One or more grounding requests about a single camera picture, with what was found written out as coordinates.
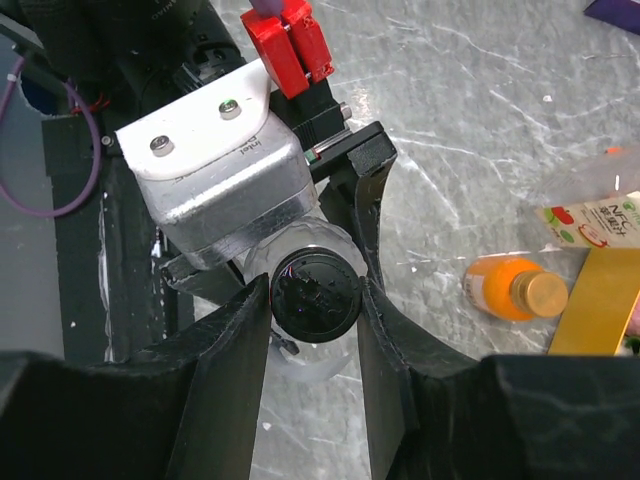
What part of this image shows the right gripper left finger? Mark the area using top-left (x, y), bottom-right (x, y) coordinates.
top-left (1, 276), bottom-right (271, 479)

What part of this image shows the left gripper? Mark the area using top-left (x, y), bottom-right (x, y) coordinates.
top-left (159, 94), bottom-right (398, 288)

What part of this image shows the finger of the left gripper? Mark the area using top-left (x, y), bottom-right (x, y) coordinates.
top-left (160, 257), bottom-right (247, 306)

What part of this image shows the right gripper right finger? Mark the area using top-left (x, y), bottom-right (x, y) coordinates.
top-left (357, 277), bottom-right (640, 480)

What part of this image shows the small orange juice bottle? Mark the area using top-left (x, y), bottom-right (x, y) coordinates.
top-left (463, 256), bottom-right (552, 322)

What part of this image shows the brown bottle cap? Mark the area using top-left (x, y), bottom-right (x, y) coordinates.
top-left (511, 270), bottom-right (569, 318)

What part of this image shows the large clear plastic bottle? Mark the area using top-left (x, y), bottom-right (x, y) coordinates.
top-left (529, 146), bottom-right (639, 249)

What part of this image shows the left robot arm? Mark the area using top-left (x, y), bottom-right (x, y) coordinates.
top-left (19, 1), bottom-right (397, 302)

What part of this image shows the yellow plastic basket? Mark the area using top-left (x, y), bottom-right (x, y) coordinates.
top-left (548, 249), bottom-right (639, 356)

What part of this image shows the purple silver box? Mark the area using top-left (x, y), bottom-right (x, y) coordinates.
top-left (584, 0), bottom-right (640, 35)

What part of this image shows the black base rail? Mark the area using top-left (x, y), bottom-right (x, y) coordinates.
top-left (54, 118), bottom-right (194, 365)

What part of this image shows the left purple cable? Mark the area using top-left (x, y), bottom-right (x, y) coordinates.
top-left (0, 0), bottom-right (104, 219)

